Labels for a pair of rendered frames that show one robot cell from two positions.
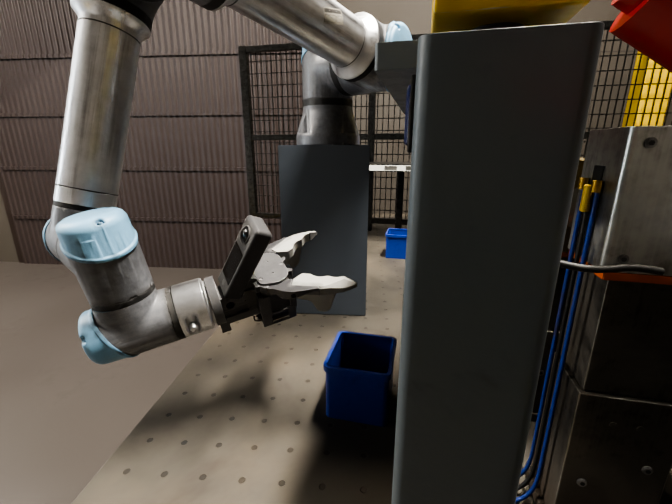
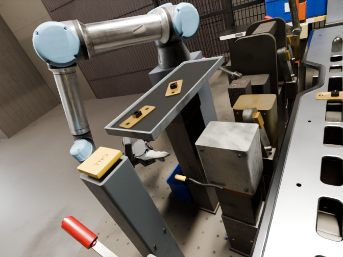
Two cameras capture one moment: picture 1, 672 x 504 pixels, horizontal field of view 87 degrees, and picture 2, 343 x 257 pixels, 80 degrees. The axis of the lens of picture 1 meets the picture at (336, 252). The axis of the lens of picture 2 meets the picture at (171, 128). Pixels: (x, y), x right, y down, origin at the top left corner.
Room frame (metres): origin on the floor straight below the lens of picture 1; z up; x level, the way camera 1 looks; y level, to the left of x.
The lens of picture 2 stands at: (-0.01, -0.35, 1.35)
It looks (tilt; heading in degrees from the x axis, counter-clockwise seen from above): 31 degrees down; 30
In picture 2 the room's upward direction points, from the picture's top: 21 degrees counter-clockwise
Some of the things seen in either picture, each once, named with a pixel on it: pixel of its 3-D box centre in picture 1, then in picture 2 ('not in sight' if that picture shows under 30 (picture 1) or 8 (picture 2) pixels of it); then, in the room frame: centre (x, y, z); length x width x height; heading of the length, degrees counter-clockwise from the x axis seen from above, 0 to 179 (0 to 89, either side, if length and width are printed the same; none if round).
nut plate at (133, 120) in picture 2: not in sight; (137, 114); (0.32, -0.10, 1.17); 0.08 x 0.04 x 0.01; 158
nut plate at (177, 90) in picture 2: not in sight; (173, 86); (0.45, -0.14, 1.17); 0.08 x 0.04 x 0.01; 11
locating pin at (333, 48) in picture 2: not in sight; (337, 45); (0.92, -0.60, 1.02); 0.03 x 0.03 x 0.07
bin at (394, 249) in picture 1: (399, 243); not in sight; (1.31, -0.24, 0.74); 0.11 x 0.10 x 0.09; 166
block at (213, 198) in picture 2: not in sight; (195, 156); (0.45, -0.14, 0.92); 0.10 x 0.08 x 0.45; 166
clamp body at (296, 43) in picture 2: not in sight; (287, 72); (1.08, -0.46, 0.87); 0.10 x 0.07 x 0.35; 76
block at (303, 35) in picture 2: not in sight; (302, 62); (1.15, -0.53, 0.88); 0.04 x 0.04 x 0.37; 76
